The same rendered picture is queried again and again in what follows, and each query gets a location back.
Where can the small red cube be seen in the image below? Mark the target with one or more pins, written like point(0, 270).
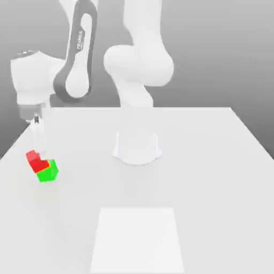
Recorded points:
point(39, 164)

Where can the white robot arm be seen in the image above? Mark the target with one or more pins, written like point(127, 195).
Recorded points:
point(139, 70)

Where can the small green cube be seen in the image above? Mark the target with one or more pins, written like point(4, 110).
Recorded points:
point(47, 173)

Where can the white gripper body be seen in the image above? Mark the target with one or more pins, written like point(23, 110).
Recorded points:
point(37, 137)

